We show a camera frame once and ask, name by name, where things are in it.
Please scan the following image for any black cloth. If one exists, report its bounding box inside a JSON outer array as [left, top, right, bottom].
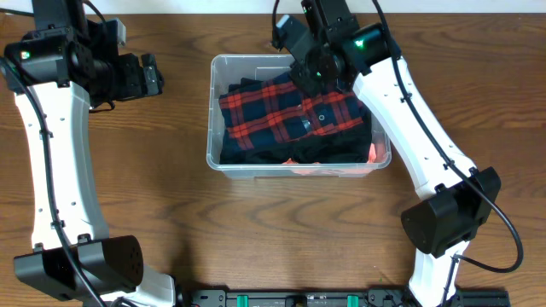
[[228, 78, 275, 94], [219, 124, 373, 165]]

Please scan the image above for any red navy plaid cloth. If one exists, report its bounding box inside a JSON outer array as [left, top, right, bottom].
[[218, 73, 370, 150]]

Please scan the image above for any pink cloth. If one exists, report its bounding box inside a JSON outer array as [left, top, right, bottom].
[[282, 143, 386, 177]]

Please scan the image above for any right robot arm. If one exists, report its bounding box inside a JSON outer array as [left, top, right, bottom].
[[272, 1, 509, 306]]

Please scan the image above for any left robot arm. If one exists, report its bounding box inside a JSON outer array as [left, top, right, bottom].
[[1, 0, 177, 306]]

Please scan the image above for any clear plastic storage container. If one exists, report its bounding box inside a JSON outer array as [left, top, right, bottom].
[[206, 55, 392, 179]]

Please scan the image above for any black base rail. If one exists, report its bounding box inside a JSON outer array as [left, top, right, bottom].
[[177, 287, 511, 307]]

